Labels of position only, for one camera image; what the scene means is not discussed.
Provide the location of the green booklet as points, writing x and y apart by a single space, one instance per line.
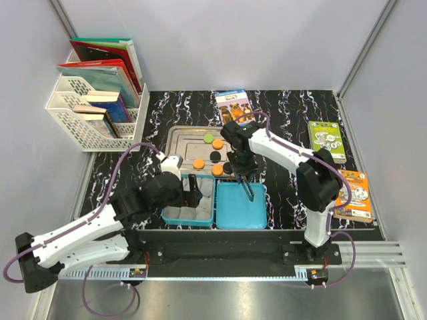
327 135

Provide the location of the blue paperback books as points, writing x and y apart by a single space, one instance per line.
112 102

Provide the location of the white file organizer rack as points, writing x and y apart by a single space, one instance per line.
68 93

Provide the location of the teal and red folders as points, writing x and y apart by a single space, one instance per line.
105 77

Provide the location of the white paper cupcake liners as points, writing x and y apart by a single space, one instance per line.
203 212

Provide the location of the green and red folders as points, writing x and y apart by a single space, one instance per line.
92 49

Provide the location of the orange cookie bottom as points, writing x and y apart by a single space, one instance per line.
217 170

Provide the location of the dog picture book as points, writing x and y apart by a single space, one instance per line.
234 105

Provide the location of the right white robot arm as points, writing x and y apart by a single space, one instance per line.
318 180

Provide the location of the blue cookie tin box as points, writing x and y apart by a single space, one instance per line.
194 223

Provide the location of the steel baking tray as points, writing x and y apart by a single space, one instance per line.
187 141

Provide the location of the green cookie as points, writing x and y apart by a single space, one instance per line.
208 138

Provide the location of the dark paperback books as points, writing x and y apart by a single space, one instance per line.
99 119

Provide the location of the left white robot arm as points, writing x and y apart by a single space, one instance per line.
105 234

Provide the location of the black cookie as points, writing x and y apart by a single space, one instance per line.
227 168
215 156

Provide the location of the orange booklet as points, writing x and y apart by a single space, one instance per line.
359 208

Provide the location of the blue tin lid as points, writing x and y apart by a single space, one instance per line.
234 211

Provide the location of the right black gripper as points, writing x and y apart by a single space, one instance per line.
241 170

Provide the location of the black cookie bottom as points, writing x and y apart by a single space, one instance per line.
227 168

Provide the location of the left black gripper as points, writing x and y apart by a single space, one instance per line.
195 194

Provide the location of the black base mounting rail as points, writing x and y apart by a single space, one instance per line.
283 246

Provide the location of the orange cookie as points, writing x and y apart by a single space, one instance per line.
217 170
217 144
198 164

